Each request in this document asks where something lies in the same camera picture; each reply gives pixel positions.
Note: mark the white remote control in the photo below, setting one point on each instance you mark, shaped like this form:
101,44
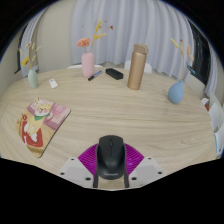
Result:
53,83

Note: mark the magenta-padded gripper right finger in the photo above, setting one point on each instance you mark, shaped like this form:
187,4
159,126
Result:
148,168

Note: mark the pale green vase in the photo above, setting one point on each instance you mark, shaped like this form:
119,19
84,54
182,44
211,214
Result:
32,79

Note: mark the gold insulated bottle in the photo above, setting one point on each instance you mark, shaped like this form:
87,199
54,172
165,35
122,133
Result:
137,68

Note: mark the yellow dried flower bunch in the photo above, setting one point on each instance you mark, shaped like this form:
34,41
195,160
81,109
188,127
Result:
25,61

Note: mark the white and blue chair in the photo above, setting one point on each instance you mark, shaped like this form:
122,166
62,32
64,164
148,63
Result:
215,116
220,139

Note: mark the blue black marker pen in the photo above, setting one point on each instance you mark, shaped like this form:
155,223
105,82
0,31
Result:
94,75

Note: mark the dark window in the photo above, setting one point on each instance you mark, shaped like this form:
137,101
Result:
201,56
19,55

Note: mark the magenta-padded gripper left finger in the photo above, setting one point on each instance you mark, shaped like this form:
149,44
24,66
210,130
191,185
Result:
74,168

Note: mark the black rectangular case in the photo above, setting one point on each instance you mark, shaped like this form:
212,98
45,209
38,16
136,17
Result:
114,73

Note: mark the blue round vase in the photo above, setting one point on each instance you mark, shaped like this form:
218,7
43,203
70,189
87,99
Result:
176,93

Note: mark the pink vase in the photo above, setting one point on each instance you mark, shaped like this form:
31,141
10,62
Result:
88,66

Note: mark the small white chair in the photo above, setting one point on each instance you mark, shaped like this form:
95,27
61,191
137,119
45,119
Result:
204,101

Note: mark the beige dried flower bunch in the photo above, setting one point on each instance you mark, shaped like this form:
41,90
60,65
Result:
182,63

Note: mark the black computer mouse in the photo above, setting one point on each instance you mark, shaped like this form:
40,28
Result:
110,156

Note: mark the cartoon print mouse pad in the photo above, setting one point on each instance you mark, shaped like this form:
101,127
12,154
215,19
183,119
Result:
40,125

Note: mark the wide white curtain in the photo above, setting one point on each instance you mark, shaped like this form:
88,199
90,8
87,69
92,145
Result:
133,23

